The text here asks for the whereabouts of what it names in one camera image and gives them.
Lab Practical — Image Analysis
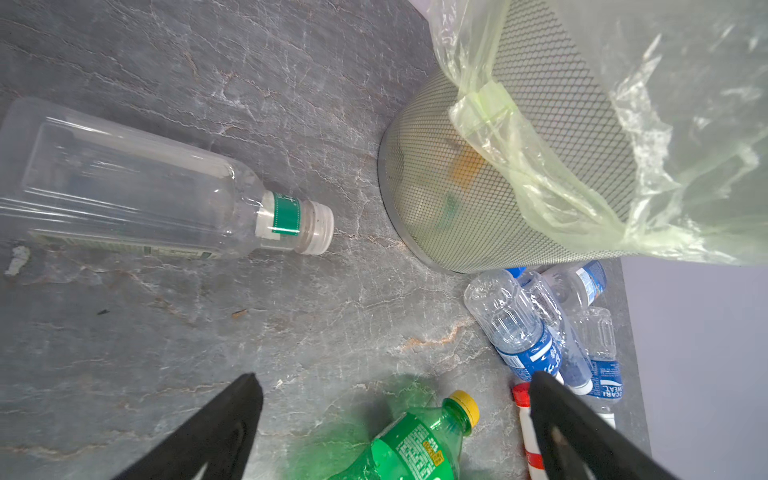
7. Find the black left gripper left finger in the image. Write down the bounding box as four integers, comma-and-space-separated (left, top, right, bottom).
117, 373, 264, 479

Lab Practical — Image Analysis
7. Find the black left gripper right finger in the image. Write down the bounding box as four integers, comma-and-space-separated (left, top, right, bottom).
529, 372, 676, 480

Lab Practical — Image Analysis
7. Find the green soda bottle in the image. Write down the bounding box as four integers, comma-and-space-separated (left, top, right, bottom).
333, 390, 480, 480

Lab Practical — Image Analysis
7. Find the clear square bottle green label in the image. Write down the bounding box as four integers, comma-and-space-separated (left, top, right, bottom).
1, 98, 335, 259

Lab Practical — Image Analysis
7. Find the water bottle near bin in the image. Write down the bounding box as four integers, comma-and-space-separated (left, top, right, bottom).
542, 260, 607, 312

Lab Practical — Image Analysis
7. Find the mesh bin with green bag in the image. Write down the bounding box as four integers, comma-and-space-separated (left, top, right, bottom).
378, 1, 767, 273

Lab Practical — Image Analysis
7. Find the long clear bottle blue cap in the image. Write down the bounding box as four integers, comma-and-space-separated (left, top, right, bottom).
516, 270, 593, 396

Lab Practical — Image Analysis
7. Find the clear bottle red cap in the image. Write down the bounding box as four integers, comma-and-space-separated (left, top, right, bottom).
512, 383, 548, 480

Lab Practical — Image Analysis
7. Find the water bottle blue label right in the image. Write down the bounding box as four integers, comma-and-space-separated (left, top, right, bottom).
572, 306, 624, 428

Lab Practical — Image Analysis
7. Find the water bottle blue label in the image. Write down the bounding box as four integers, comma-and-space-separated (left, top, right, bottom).
464, 270, 562, 382
572, 306, 624, 428

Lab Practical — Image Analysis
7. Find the water bottle blue label centre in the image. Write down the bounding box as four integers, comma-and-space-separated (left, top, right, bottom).
464, 270, 562, 382

